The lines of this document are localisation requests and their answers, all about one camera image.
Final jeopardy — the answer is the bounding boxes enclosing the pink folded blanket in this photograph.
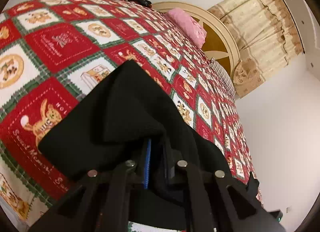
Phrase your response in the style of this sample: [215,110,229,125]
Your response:
[165,8,207,49]

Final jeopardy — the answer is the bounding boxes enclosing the beige curtain by headboard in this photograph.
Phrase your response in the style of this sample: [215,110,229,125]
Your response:
[208,0,303,97]

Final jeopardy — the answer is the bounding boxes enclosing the black pants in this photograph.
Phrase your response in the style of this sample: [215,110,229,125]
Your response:
[37,59,261,200]

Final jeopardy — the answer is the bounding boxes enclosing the red green patchwork quilt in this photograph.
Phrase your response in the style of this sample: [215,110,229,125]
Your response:
[1,0,255,231]

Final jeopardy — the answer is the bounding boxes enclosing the cream wooden headboard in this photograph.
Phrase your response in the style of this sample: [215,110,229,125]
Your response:
[152,2,240,78]

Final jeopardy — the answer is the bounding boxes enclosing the striped pillow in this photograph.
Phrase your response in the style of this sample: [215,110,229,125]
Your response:
[210,58,236,100]

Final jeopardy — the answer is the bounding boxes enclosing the black object on bed edge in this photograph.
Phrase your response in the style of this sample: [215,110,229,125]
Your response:
[125,0,152,8]

